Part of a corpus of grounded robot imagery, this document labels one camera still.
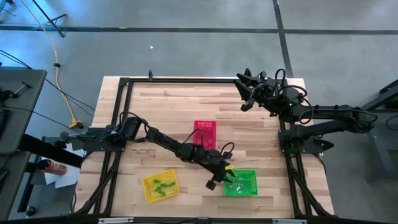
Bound grey table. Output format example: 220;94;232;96
0;67;48;220

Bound black tripod stand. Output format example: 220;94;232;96
0;0;68;39

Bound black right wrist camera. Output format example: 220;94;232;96
266;77;282;93

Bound silver aluminium extrusion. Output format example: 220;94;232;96
98;217;134;224
272;218;308;224

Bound yellow plastic basket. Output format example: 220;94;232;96
142;169;181;204

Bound green plastic basket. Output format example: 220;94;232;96
223;169;259;197

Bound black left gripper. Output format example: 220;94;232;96
205;151;242;192

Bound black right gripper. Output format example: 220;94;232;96
233;70;280;113

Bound red plastic basket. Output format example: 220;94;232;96
193;120;217;151

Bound white paper sheets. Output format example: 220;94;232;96
43;142;86;189

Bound black desk leg bar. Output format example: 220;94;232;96
18;133;85;169

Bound orange spray can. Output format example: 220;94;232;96
37;159;68;175

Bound grey metal stand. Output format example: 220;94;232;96
360;79;398;183

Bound yellow extension cable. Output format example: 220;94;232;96
19;0;84;129

